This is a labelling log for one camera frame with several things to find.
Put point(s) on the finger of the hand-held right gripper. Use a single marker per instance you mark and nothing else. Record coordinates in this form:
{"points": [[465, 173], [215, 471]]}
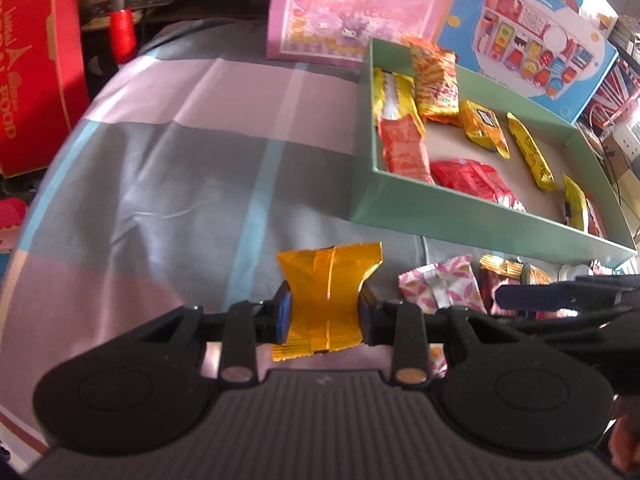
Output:
{"points": [[550, 295], [590, 330]]}

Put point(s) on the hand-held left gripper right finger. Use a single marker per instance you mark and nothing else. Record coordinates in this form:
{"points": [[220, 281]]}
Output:
{"points": [[364, 316]]}

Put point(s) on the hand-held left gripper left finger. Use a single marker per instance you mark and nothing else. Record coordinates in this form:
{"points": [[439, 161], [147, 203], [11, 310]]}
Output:
{"points": [[284, 312]]}

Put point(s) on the plain orange snack packet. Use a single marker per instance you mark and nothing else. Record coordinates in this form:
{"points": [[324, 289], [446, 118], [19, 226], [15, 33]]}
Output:
{"points": [[325, 300]]}

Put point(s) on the orange packet clear strip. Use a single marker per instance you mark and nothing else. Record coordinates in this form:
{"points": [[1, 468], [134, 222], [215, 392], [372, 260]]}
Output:
{"points": [[595, 220]]}

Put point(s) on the pink floral white packet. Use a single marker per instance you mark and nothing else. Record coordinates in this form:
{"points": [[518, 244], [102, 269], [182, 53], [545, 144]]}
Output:
{"points": [[460, 280]]}

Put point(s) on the yellow green snack packet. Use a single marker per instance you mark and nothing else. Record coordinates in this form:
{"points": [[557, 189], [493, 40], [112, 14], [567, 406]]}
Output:
{"points": [[575, 200]]}

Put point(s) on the mint green cardboard box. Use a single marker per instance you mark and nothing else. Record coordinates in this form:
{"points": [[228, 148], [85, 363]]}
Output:
{"points": [[450, 220]]}

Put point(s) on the long yellow bar packet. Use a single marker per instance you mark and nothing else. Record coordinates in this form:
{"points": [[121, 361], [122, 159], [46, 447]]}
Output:
{"points": [[532, 157]]}

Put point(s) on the red snack packet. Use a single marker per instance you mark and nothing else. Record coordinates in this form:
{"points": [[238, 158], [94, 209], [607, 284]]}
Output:
{"points": [[470, 177]]}

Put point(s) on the orange-red long snack packet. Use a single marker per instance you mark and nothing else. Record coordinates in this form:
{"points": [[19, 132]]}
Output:
{"points": [[405, 150]]}

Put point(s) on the yellow packet dark label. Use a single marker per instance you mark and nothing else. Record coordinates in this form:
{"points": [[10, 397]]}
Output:
{"points": [[482, 127]]}

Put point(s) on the large yellow snack packet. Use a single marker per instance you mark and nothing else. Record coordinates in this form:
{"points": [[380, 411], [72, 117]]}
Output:
{"points": [[406, 96]]}

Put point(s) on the orange patterned snack bag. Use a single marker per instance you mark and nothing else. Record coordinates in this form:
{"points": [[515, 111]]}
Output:
{"points": [[437, 85]]}

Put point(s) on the brown cardboard box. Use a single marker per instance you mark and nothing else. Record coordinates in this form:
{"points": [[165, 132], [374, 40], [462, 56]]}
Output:
{"points": [[612, 152]]}

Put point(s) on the white power strip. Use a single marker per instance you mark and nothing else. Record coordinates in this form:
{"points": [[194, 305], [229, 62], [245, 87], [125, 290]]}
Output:
{"points": [[629, 140]]}

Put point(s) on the checked bed sheet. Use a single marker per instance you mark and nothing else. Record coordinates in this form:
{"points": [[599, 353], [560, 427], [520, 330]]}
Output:
{"points": [[175, 160]]}

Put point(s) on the union flag tin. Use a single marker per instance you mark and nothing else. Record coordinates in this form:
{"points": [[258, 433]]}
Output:
{"points": [[615, 95]]}

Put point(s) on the blue toy box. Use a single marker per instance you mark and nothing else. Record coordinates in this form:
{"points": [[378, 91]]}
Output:
{"points": [[530, 50]]}

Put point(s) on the pink red toy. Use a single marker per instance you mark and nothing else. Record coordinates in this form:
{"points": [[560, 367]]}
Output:
{"points": [[10, 220]]}

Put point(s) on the pink gift bag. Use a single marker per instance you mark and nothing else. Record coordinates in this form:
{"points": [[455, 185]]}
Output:
{"points": [[350, 5]]}

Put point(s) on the metal pole red grip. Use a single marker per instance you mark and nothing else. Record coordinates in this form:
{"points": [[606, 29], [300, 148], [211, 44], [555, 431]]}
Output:
{"points": [[122, 35]]}

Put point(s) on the red cardboard box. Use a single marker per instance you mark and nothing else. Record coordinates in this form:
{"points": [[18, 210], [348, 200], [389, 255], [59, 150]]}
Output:
{"points": [[35, 75]]}

